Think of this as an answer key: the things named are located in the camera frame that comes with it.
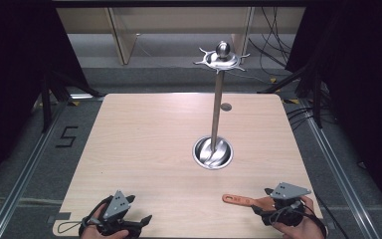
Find orange spatula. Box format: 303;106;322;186
222;193;277;212

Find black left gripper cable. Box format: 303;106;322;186
57;219;92;234

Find bundle of black hanging cables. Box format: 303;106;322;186
248;6;293;68

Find black curtain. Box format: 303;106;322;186
0;0;93;195
284;0;382;222

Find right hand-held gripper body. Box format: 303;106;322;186
261;181;312;228

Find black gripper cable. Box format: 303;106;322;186
57;219;92;234
306;195;350;239

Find person's left hand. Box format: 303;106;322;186
80;203;130;239

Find black floor cables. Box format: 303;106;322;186
286;105;316;131

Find black metal stand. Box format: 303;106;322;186
258;61;326;129
39;70;104;134

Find metal floor rail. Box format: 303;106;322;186
0;101;68;239
298;99;382;239

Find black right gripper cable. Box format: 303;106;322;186
306;195;350;239

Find silver metal utensil rack stand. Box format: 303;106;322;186
192;40;251;171

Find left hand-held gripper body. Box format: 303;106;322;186
79;189;143;238

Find person's right hand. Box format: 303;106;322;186
272;195;326;239

